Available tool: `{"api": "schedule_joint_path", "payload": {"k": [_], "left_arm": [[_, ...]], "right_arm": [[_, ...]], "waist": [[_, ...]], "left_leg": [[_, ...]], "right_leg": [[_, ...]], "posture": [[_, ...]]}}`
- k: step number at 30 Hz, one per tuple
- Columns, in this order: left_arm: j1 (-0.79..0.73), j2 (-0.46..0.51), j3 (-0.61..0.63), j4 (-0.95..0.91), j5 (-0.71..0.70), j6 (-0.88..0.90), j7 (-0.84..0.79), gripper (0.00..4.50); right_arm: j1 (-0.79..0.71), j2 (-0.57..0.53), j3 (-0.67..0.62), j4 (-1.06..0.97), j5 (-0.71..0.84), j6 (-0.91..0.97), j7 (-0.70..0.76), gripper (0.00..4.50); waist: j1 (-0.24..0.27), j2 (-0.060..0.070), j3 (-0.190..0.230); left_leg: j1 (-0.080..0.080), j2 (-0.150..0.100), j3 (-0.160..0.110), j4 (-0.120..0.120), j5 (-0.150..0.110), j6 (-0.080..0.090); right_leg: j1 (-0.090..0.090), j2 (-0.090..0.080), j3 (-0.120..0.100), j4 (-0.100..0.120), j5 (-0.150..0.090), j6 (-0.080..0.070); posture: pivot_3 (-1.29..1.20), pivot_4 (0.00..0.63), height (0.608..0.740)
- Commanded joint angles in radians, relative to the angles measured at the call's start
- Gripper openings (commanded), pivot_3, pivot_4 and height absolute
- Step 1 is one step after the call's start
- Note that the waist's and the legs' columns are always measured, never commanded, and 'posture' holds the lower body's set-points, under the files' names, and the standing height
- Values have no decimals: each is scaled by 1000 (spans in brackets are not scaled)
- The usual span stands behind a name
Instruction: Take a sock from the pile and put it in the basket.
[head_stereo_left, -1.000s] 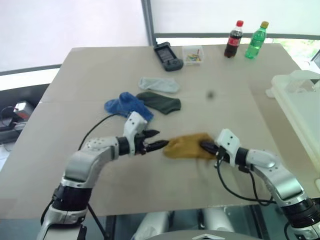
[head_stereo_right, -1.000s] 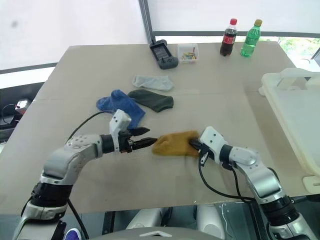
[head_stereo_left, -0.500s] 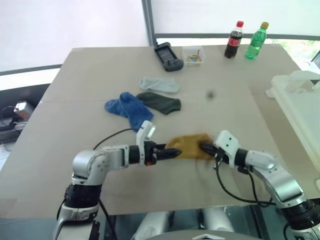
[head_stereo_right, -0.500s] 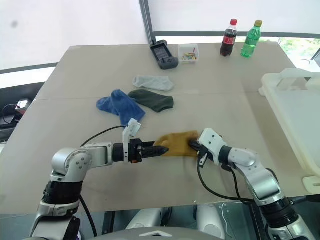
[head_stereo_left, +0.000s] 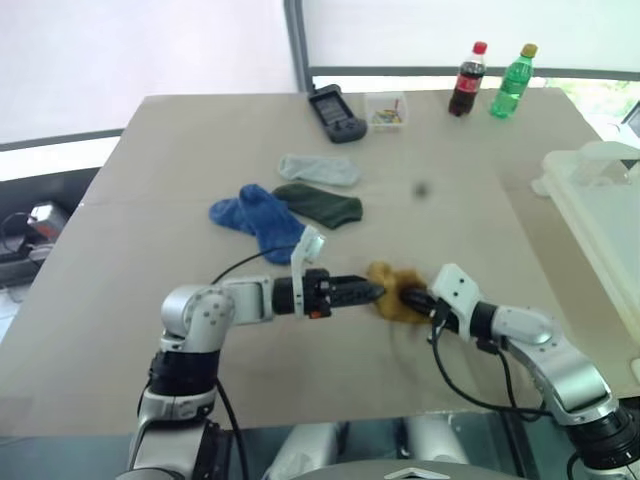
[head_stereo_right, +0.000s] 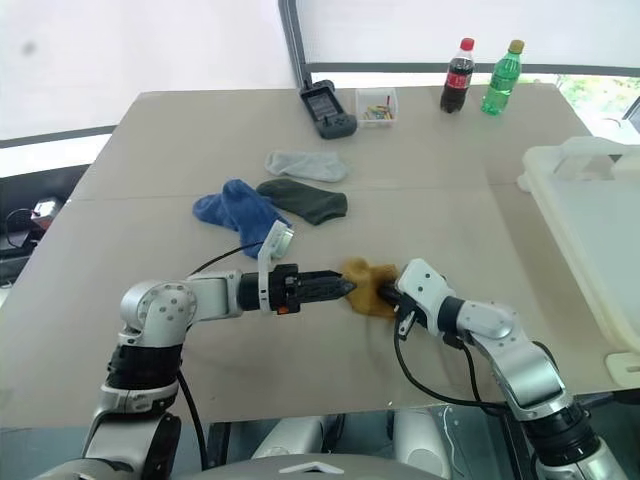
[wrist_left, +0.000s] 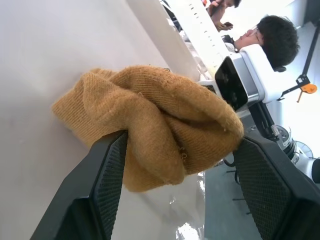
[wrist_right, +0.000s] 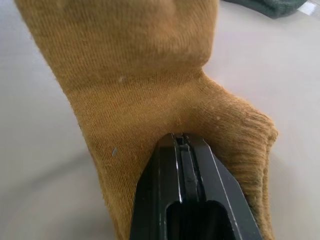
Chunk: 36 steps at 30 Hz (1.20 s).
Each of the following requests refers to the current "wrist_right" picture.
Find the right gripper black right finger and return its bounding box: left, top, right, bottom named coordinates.
left=181, top=133, right=262, bottom=240

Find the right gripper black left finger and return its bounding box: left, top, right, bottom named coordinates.
left=129, top=132, right=199, bottom=240

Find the mustard yellow sock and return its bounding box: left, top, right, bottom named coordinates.
left=13, top=0, right=280, bottom=240

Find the dark green sock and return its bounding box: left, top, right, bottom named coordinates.
left=251, top=0, right=320, bottom=20

